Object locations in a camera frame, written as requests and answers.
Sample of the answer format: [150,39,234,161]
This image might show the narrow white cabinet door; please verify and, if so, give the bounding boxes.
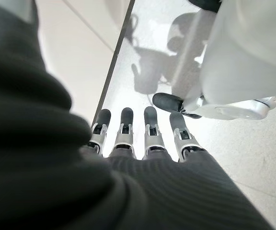
[63,0,135,52]

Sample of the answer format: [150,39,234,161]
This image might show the robot left black foot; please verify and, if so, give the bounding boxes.
[152,92,204,120]

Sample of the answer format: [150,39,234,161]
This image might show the robot left white leg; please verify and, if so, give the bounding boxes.
[171,0,276,120]

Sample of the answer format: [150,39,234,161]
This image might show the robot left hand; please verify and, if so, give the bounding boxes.
[0,0,275,230]

